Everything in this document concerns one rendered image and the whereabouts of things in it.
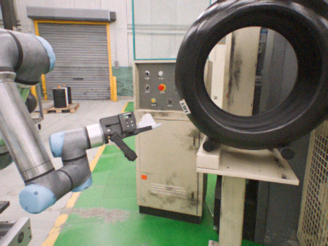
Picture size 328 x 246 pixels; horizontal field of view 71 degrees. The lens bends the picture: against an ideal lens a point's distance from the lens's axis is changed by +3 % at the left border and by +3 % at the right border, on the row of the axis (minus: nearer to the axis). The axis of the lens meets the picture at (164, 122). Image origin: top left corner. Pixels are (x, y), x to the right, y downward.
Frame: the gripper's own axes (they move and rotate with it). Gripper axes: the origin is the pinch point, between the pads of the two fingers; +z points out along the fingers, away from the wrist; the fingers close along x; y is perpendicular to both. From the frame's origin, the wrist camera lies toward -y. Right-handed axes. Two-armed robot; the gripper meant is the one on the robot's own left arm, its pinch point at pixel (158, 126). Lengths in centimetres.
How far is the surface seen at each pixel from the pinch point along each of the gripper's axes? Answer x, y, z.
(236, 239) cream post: 42, -74, 45
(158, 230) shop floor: 96, -74, 14
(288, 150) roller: -16.5, -19.8, 39.2
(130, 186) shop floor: 164, -49, 13
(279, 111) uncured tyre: -2, -7, 57
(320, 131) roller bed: -5, -20, 73
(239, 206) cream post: 34, -54, 48
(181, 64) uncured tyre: -5.4, 20.0, 12.9
